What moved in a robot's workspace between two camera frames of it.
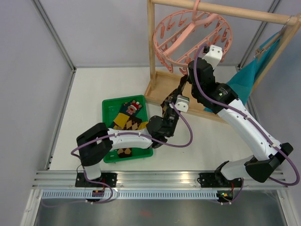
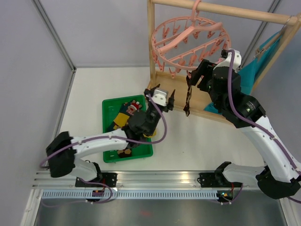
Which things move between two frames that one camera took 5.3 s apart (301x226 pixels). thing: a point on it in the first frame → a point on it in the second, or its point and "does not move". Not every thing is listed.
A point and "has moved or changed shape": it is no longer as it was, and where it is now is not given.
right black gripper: (189, 79) → (206, 68)
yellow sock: (121, 120) does not move
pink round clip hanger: (184, 35) has moved or changed shape
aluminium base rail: (145, 180) does not move
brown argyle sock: (166, 99) has moved or changed shape
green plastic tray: (110, 107) does not move
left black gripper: (174, 98) → (170, 106)
